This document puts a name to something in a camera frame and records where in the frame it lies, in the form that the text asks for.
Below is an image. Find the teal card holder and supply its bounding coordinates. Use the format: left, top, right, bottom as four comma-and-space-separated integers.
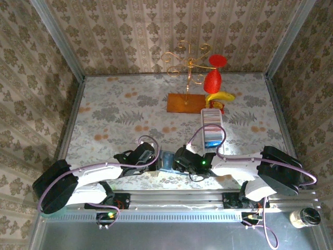
159, 150, 175, 172

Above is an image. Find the blue card in tray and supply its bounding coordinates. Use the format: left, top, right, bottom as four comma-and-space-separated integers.
205, 140, 224, 149

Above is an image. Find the row of colourful cards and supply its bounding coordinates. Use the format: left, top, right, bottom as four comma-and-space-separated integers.
202, 109, 224, 141

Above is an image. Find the white card tray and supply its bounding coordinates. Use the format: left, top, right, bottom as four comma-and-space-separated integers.
200, 107, 226, 152

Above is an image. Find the red snack packet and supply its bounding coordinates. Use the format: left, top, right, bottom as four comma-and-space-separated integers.
209, 101, 225, 115

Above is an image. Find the yellow banana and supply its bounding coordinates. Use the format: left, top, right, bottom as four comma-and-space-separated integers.
205, 91, 236, 109

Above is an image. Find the red goblet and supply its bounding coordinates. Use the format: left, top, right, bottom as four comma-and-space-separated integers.
203, 54, 228, 95

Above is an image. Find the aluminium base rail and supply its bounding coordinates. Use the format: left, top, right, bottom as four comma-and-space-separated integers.
129, 193, 225, 209

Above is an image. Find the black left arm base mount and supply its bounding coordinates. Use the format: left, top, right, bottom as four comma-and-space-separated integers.
84, 181, 131, 210

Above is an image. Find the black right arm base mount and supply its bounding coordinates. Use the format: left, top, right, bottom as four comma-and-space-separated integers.
222, 179, 261, 209

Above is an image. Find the perforated metal cable duct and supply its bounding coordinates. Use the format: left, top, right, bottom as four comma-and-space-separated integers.
47, 209, 243, 222

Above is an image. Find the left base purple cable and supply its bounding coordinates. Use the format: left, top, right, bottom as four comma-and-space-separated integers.
96, 205, 121, 230

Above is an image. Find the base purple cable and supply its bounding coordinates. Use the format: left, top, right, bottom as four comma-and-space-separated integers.
244, 197, 279, 250
96, 205, 121, 230

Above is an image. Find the gold wire stand wooden base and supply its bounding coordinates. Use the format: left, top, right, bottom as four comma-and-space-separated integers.
161, 40, 212, 115

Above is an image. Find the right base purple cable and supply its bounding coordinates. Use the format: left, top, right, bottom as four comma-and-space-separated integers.
244, 197, 279, 250

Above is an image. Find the aluminium frame post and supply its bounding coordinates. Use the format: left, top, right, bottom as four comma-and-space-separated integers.
29, 0, 86, 82
264, 0, 317, 79

